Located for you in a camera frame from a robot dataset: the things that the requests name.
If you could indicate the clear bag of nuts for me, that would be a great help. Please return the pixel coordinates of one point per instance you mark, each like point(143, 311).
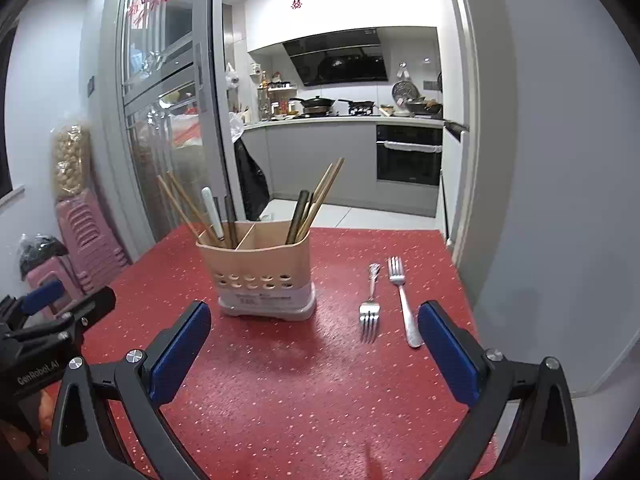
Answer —
point(70, 160)

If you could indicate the white towel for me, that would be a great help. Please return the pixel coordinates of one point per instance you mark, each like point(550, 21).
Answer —
point(412, 147)

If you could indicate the black range hood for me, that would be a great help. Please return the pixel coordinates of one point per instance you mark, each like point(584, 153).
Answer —
point(305, 60)

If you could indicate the dark cooking pot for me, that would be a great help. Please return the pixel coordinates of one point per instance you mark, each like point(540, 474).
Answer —
point(422, 108)

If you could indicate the glass sliding door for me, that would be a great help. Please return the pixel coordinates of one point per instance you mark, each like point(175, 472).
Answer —
point(160, 110)

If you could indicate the wooden chopstick blue patterned tip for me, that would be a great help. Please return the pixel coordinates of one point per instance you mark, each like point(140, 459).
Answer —
point(330, 183)

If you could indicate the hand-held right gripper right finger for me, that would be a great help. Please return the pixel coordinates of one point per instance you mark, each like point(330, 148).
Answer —
point(447, 355)

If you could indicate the black wok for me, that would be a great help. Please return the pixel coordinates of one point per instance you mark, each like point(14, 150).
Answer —
point(315, 103)

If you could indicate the white refrigerator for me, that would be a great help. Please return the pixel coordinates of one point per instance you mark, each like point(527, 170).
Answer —
point(452, 60)

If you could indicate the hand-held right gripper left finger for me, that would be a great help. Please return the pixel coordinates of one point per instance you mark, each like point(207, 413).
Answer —
point(180, 355)

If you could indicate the beige cutlery holder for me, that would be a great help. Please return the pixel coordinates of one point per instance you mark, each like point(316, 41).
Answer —
point(260, 260)

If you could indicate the grey kitchen cabinets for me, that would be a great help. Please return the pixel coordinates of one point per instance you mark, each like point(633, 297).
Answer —
point(320, 160)

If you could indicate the round metal steamer rack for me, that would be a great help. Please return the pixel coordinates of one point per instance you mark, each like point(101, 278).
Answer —
point(404, 91)

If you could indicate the stack of pink stools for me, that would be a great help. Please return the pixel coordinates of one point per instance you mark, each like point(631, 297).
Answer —
point(90, 240)

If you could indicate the red and white plastic bag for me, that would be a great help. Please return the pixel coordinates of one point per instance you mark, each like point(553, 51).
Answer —
point(236, 127)

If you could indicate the black built-in oven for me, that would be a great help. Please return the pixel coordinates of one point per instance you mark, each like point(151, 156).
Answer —
point(407, 167)

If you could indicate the black plastic bag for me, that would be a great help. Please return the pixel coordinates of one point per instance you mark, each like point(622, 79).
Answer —
point(40, 250)

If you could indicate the pink plastic stool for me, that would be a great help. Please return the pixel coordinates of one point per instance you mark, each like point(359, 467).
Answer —
point(47, 267)

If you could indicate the black garbage bag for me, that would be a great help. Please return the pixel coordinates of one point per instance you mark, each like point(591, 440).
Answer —
point(250, 180)

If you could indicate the spice rack with bottles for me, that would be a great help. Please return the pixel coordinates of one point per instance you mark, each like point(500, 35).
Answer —
point(277, 100)

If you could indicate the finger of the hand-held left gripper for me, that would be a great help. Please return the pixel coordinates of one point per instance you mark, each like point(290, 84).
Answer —
point(92, 310)
point(45, 295)

